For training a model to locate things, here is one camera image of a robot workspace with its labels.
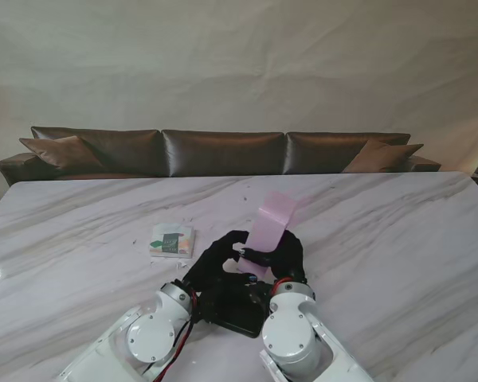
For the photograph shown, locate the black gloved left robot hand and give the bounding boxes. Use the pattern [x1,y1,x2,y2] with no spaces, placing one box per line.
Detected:
[182,229,260,295]

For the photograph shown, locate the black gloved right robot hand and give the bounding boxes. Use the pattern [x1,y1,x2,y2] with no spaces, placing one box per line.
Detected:
[238,230,306,286]

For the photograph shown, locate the pink tissue box cover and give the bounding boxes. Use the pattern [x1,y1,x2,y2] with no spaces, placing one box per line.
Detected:
[237,190,300,282]

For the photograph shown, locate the printed tissue pack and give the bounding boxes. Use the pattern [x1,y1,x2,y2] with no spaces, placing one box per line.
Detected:
[149,223,196,259]

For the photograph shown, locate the black tissue box base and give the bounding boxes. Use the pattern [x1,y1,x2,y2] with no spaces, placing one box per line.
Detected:
[201,280,274,339]

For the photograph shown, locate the brown leather sofa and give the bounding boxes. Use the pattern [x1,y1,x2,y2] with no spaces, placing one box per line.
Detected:
[0,126,442,187]

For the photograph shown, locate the brown throw pillow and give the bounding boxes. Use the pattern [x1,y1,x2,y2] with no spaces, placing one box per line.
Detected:
[18,135,104,170]
[342,138,425,173]

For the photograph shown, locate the beige wrinkled backdrop cloth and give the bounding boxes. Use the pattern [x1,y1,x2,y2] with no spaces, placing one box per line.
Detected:
[0,0,478,188]

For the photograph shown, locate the red and black arm cables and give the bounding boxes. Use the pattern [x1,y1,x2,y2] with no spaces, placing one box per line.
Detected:
[143,290,198,375]

